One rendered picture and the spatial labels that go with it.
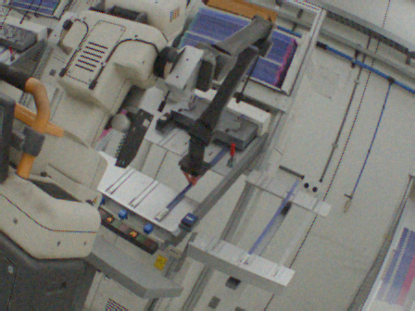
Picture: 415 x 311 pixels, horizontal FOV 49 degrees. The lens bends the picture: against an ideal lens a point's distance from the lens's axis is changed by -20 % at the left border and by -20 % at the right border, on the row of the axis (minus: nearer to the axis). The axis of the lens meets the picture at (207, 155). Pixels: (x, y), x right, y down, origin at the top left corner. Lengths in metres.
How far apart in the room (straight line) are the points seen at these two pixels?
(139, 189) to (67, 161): 0.72
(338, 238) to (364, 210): 0.28
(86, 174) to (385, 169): 2.72
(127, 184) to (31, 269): 1.15
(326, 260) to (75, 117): 2.67
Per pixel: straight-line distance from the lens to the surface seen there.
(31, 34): 3.02
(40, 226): 0.92
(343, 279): 3.71
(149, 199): 1.98
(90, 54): 1.32
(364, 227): 3.69
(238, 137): 2.20
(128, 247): 2.27
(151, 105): 2.43
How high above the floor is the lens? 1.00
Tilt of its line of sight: level
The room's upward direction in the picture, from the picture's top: 25 degrees clockwise
